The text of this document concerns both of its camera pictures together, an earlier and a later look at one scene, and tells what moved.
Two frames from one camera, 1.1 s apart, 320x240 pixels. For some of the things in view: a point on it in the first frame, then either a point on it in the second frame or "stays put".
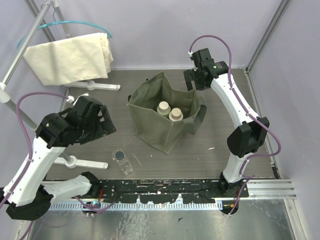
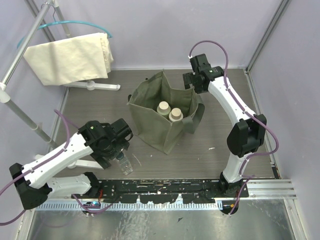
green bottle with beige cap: [163, 109] stays put
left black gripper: [100, 122] to [108, 158]
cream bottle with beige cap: [176, 114] stays put
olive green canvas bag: [160, 132] stays put
